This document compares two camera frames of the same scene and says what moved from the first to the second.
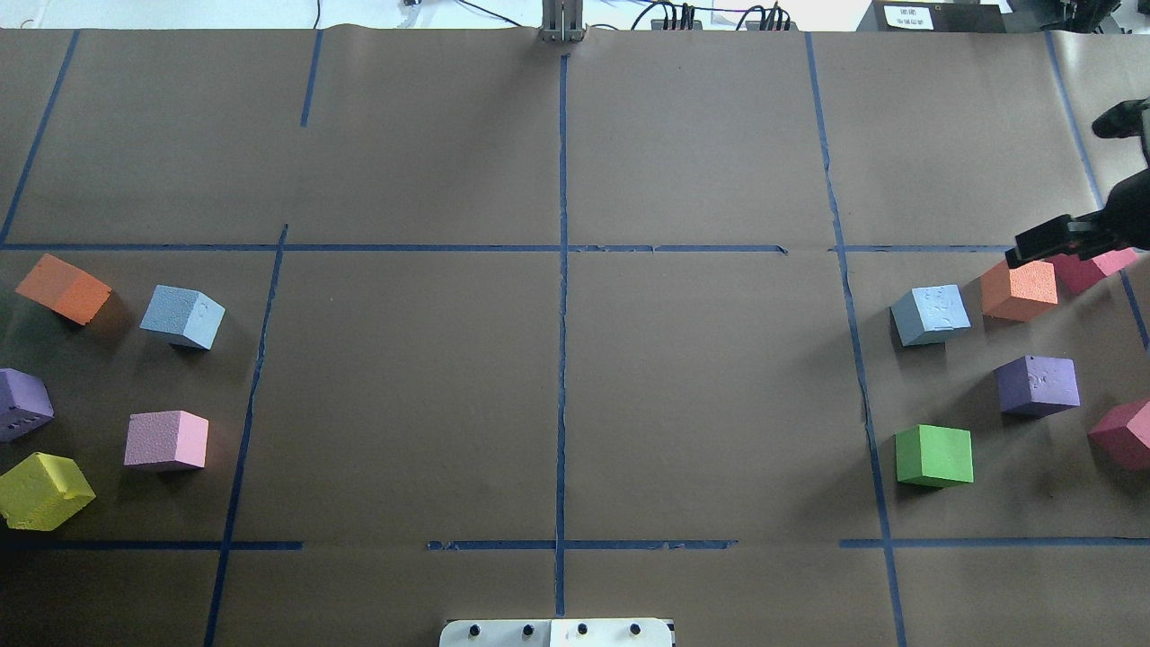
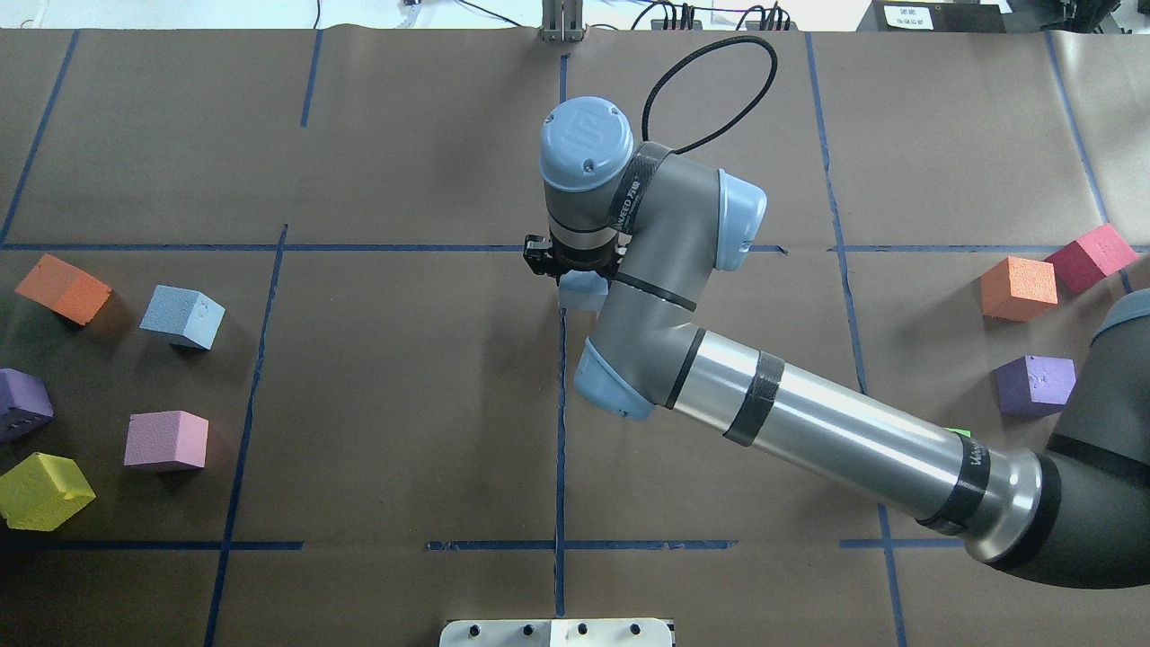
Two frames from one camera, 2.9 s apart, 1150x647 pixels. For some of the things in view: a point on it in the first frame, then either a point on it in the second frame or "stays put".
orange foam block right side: [1019, 293] stays put
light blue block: [189, 317] stays put
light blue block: [930, 314] to [582, 290]
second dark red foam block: [1077, 274] stays put
